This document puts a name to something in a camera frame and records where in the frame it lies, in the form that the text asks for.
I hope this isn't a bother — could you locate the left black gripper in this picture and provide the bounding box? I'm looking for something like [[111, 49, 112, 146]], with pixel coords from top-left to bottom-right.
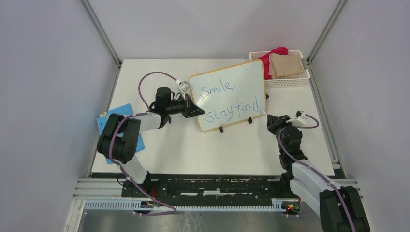
[[166, 94, 205, 118]]

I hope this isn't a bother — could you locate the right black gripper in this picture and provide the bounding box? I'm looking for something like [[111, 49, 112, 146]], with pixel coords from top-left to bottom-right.
[[267, 114, 295, 154]]

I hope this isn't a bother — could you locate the yellow framed whiteboard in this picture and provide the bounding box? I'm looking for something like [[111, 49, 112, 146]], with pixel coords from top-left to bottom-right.
[[189, 59, 267, 132]]

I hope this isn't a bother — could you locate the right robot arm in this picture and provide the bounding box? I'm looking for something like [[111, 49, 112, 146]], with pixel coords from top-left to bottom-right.
[[266, 111, 371, 232]]

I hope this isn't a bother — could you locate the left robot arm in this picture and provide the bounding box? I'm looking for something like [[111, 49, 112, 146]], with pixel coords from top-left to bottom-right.
[[97, 87, 205, 197]]

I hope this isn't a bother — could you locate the white plastic basket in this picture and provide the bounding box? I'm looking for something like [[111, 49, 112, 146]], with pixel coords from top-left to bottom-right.
[[264, 50, 311, 88]]

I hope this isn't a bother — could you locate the beige cloth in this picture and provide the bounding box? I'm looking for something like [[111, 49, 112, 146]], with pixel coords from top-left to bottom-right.
[[268, 53, 305, 79]]

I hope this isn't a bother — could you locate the red cloth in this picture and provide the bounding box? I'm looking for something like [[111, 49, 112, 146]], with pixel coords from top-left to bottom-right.
[[259, 47, 289, 80]]

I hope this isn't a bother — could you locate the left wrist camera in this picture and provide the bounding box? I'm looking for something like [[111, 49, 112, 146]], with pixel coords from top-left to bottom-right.
[[177, 81, 190, 96]]

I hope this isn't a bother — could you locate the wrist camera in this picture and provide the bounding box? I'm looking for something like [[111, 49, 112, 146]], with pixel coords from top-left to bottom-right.
[[177, 81, 190, 96], [286, 111, 308, 128]]

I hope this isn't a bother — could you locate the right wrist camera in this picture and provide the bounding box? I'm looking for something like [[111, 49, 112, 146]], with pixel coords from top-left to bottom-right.
[[286, 111, 308, 128]]

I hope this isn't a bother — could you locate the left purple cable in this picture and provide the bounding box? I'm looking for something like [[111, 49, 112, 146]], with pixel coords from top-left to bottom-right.
[[109, 71, 177, 216]]

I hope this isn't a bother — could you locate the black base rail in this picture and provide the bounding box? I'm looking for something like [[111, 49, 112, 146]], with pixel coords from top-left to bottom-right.
[[140, 174, 298, 207]]

